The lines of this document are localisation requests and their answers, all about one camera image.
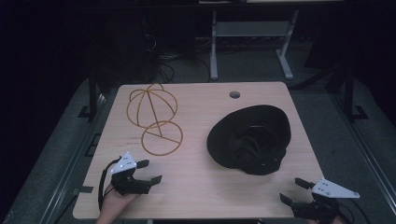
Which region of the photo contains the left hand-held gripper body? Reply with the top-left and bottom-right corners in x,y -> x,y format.
109,151 -> 152,196

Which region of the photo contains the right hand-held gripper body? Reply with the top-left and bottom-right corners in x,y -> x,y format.
291,177 -> 361,222

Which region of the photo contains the gold wire hat stand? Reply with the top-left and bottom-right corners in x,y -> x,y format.
126,82 -> 184,157

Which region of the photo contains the black bucket hat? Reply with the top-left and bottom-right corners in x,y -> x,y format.
205,105 -> 292,176

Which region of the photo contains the person's left hand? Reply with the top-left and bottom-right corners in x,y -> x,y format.
95,184 -> 142,224

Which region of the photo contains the person's right hand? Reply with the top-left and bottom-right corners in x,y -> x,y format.
305,216 -> 347,224

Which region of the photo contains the black metal stand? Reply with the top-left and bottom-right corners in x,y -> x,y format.
78,69 -> 106,119
326,62 -> 370,123

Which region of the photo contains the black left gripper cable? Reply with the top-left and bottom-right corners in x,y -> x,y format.
97,158 -> 121,213

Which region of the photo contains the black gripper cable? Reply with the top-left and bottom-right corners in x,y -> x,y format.
337,199 -> 363,224
97,158 -> 121,213

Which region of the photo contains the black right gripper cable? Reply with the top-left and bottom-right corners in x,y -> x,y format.
337,199 -> 363,224

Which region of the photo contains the black table edge bracket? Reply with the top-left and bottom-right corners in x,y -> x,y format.
72,185 -> 94,195

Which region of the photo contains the aluminium frame rail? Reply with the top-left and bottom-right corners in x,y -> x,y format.
38,92 -> 108,224
331,92 -> 396,216

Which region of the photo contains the bundle of floor cables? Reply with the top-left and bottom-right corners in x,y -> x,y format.
144,34 -> 213,85

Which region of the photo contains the white metal desk frame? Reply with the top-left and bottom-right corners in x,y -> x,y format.
208,8 -> 301,81

